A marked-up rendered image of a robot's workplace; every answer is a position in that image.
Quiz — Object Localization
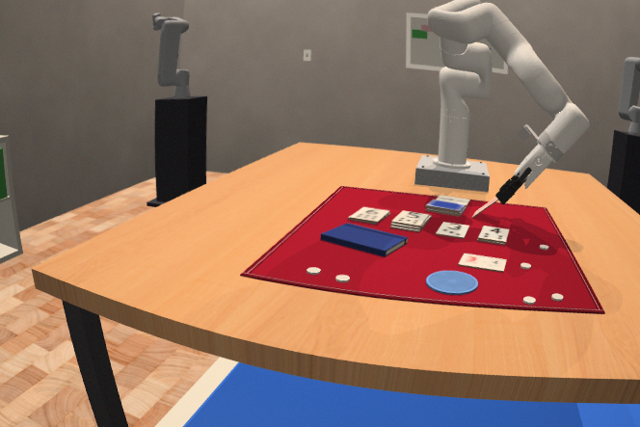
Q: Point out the blue flat disc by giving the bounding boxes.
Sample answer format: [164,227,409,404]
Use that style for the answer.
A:
[426,271,478,295]

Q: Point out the dark red cloth mat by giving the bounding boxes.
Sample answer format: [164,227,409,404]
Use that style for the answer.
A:
[240,186,605,313]
[251,187,597,309]

